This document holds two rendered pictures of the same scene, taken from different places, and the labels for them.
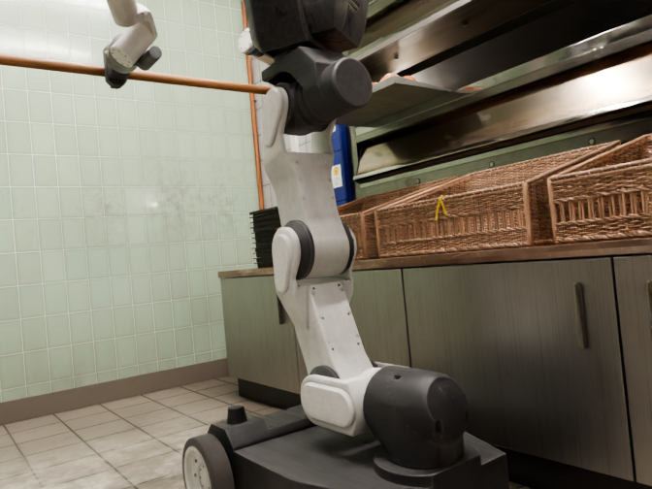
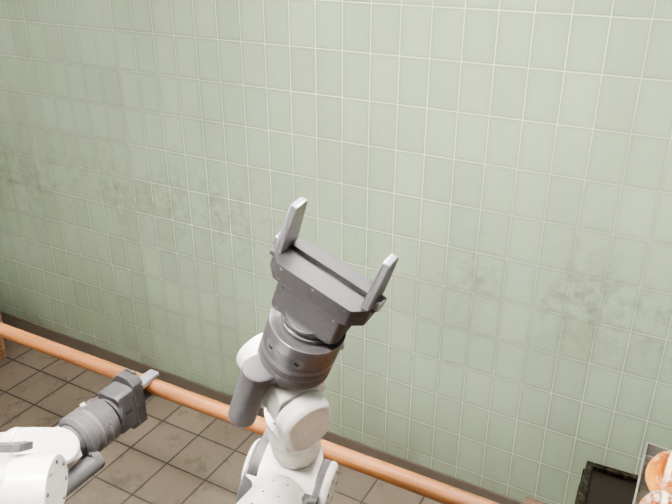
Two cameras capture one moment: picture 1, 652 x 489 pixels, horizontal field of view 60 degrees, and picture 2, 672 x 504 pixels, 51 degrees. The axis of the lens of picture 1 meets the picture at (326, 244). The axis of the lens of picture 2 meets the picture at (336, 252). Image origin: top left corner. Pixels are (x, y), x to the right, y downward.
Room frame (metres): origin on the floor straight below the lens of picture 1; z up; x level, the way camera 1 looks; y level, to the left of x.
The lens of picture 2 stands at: (1.47, -0.61, 2.02)
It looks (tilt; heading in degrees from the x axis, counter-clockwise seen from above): 25 degrees down; 65
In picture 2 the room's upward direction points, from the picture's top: straight up
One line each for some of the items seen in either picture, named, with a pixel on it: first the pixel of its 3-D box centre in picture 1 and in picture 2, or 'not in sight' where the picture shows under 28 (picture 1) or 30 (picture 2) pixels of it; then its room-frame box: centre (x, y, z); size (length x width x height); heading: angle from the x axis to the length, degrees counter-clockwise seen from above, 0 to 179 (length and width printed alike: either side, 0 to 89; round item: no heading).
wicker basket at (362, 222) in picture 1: (365, 222); not in sight; (2.15, -0.16, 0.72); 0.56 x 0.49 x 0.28; 35
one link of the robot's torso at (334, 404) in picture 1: (357, 394); not in sight; (1.28, -0.04, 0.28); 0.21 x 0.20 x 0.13; 36
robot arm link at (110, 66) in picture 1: (118, 59); (110, 412); (1.54, 0.52, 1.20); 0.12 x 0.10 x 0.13; 36
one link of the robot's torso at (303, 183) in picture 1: (308, 183); not in sight; (1.38, 0.03, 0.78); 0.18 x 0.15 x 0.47; 126
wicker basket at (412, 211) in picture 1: (494, 202); not in sight; (1.67, -0.51, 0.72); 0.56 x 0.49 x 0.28; 35
